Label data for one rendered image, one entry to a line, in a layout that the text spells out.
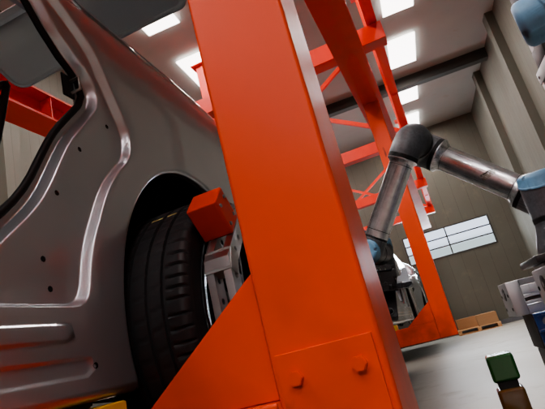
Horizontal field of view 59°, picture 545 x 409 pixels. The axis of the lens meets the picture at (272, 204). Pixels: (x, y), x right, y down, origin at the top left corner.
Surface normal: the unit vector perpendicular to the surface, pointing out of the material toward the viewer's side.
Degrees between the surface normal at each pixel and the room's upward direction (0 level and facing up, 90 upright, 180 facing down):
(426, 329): 90
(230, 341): 90
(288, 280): 90
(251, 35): 90
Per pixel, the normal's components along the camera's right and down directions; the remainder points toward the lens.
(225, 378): -0.36, -0.19
